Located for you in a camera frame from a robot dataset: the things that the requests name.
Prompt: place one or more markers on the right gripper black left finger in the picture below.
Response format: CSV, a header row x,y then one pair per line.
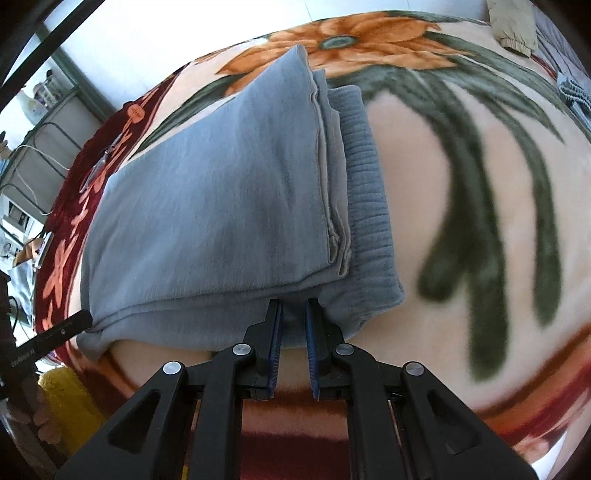
x,y
185,422

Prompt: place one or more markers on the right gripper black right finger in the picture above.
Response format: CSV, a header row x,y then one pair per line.
x,y
403,422

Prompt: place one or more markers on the grey sweat pants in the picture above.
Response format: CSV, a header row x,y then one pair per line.
x,y
278,193

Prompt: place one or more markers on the yellow fuzzy slipper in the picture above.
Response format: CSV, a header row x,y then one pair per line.
x,y
68,416

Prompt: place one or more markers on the floral fleece bed blanket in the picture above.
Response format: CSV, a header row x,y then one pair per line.
x,y
492,179

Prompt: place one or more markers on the striped grey folded cloth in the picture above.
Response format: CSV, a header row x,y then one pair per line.
x,y
575,97

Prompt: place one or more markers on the beige puffer jacket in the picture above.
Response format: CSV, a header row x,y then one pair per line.
x,y
513,25

